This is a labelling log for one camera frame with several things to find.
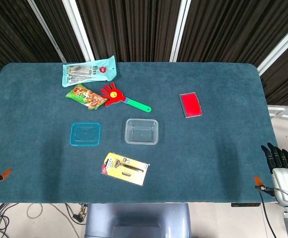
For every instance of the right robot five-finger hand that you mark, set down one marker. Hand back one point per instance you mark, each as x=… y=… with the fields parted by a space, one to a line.
x=286 y=181

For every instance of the teal plastic lid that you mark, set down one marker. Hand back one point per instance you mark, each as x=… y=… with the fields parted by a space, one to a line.
x=85 y=134

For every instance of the clear plastic container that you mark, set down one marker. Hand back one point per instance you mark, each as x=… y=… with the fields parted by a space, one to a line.
x=141 y=132

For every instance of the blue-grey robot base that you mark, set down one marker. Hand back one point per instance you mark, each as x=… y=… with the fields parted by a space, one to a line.
x=136 y=220

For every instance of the red hand clapper toy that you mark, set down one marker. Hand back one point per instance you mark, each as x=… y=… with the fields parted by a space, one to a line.
x=114 y=95

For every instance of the black table control panel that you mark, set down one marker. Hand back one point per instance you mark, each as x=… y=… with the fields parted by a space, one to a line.
x=245 y=204

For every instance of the teal table cloth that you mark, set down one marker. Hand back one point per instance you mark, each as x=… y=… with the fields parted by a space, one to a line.
x=208 y=153

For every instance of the green snack bag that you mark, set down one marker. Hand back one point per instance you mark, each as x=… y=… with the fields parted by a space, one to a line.
x=87 y=96

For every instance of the black floor power plug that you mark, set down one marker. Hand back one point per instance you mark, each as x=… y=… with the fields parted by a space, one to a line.
x=78 y=217

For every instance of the light teal cutlery package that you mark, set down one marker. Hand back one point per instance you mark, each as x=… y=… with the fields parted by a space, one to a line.
x=87 y=72

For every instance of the red ink pad case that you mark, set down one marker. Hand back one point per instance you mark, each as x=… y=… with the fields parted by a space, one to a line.
x=190 y=105

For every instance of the yellow razor blister pack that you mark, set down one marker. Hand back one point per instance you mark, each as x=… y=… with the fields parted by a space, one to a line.
x=124 y=171

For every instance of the dark pleated curtain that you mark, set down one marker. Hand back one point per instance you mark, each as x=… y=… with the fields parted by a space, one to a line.
x=134 y=27

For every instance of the white frame rails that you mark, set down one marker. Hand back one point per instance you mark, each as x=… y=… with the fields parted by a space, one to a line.
x=283 y=112

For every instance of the thin grey frame post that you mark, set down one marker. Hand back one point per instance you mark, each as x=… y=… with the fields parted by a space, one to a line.
x=46 y=27

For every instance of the white frame post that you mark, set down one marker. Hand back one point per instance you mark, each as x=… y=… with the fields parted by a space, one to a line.
x=78 y=27
x=280 y=44
x=181 y=27

